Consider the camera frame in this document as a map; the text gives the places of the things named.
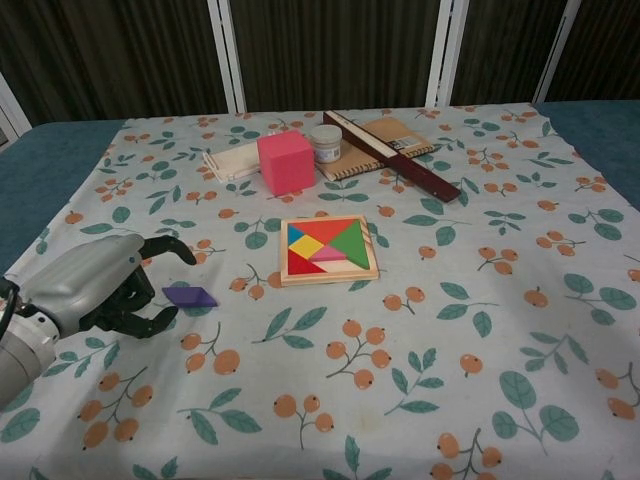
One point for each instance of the grey black left robot hand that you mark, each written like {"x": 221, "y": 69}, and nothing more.
{"x": 80, "y": 282}

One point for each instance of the purple tangram parallelogram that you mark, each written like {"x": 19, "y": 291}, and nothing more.
{"x": 190, "y": 297}

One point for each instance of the small blue tangram triangle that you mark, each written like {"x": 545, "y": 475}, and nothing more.
{"x": 293, "y": 236}

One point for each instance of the yellow tangram square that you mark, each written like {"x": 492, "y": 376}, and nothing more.
{"x": 307, "y": 248}

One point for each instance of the large red tangram triangle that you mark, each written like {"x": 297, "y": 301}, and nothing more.
{"x": 325, "y": 232}

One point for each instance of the pink tangram triangle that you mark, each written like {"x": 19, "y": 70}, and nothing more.
{"x": 329, "y": 256}

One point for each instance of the large green tangram triangle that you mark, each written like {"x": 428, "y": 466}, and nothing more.
{"x": 356, "y": 250}

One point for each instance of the folded beige cloth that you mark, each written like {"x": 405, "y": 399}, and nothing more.
{"x": 235, "y": 162}

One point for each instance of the pink foam cube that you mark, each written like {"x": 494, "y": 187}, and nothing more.
{"x": 287, "y": 162}

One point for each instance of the small white lidded jar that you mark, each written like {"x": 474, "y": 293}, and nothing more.
{"x": 327, "y": 145}

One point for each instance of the dark brown curtain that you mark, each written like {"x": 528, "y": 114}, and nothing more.
{"x": 330, "y": 50}

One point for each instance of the long dark red wooden box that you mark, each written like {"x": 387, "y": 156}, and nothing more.
{"x": 400, "y": 160}

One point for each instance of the brown stitched notebook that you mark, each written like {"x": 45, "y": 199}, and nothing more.
{"x": 395, "y": 137}

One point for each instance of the floral fruit print tablecloth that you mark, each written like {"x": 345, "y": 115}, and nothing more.
{"x": 450, "y": 325}

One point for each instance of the white metal stand leg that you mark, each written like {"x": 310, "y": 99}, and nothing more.
{"x": 12, "y": 107}
{"x": 444, "y": 50}
{"x": 227, "y": 55}
{"x": 550, "y": 50}

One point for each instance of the wooden tangram puzzle tray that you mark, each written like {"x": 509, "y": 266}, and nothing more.
{"x": 327, "y": 280}

